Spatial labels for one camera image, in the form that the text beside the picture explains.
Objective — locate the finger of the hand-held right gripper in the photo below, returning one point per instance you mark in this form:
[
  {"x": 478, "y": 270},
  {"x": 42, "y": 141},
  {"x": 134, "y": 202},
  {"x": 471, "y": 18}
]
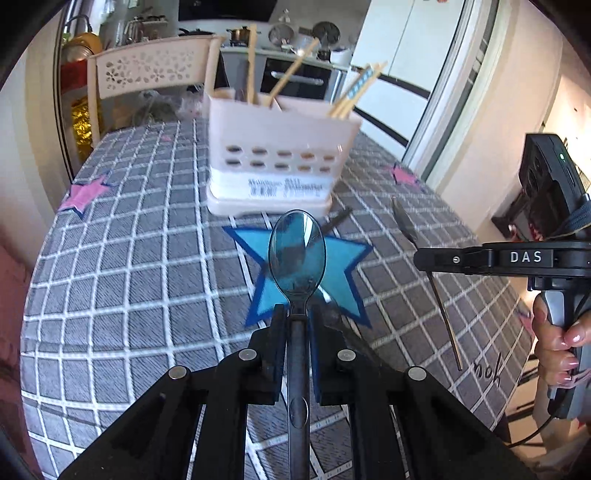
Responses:
[{"x": 438, "y": 259}]

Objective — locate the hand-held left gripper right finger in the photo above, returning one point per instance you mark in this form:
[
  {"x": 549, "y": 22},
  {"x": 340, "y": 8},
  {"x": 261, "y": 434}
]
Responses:
[{"x": 317, "y": 355}]

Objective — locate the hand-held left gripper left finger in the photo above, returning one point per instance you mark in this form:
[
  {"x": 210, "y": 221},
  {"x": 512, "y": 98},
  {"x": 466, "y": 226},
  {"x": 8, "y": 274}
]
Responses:
[{"x": 277, "y": 355}]

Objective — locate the black plastic spoon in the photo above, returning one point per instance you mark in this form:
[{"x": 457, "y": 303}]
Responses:
[{"x": 406, "y": 221}]

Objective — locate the dark translucent plastic spoon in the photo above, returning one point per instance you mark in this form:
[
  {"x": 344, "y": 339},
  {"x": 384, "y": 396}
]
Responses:
[{"x": 298, "y": 249}]

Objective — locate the blue patterned wooden chopstick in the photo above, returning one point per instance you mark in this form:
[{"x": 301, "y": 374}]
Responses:
[{"x": 361, "y": 82}]

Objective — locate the white plastic utensil holder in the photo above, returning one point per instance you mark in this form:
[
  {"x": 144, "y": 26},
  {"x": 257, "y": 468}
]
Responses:
[{"x": 277, "y": 134}]

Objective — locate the person's right hand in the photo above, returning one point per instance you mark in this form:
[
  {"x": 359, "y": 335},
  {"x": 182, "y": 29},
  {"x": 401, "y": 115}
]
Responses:
[{"x": 551, "y": 350}]

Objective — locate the large pink paper star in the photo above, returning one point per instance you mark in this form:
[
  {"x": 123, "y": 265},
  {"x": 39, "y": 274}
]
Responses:
[
  {"x": 526, "y": 321},
  {"x": 85, "y": 194},
  {"x": 404, "y": 175}
]

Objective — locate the blue paper star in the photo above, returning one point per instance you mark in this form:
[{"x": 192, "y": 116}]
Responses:
[{"x": 346, "y": 258}]

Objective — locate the white refrigerator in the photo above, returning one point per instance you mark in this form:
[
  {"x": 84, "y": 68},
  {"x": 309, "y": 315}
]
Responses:
[{"x": 406, "y": 41}]

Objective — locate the black built-in oven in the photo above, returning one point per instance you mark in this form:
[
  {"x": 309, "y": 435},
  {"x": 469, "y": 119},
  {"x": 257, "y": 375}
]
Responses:
[{"x": 314, "y": 87}]

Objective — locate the white rice cooker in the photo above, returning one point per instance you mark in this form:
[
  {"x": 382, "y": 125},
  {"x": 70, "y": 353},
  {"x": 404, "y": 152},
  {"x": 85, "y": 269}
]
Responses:
[{"x": 341, "y": 56}]

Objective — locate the round hanging strainer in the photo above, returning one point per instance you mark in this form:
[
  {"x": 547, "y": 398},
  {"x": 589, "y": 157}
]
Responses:
[{"x": 326, "y": 31}]

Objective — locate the clear plastic bags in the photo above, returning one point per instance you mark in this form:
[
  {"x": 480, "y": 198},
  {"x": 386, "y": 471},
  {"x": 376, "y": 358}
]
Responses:
[{"x": 184, "y": 104}]

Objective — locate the round hanging lid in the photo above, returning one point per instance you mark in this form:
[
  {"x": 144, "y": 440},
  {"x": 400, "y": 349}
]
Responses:
[{"x": 281, "y": 34}]

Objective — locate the steel cooking pot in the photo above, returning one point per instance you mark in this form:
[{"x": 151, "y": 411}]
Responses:
[{"x": 238, "y": 36}]

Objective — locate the gold foil bag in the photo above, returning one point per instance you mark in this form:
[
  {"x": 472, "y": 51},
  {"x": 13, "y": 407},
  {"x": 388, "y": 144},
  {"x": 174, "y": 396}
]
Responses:
[{"x": 83, "y": 120}]

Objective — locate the black range hood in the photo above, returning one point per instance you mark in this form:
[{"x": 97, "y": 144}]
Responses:
[{"x": 226, "y": 9}]

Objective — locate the dark wok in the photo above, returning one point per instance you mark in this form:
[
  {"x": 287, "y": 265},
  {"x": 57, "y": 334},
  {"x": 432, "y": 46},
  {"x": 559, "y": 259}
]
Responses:
[{"x": 196, "y": 32}]

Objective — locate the red box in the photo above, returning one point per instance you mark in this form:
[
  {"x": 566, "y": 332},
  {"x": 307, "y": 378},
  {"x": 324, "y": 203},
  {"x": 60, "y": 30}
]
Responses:
[{"x": 74, "y": 78}]

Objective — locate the steel kettle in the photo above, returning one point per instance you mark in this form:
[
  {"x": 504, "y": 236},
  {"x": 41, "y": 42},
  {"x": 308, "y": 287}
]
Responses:
[{"x": 137, "y": 30}]

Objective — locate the yellow pot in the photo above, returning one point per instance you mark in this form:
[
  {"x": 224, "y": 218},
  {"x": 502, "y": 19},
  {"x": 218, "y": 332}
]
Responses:
[{"x": 85, "y": 46}]

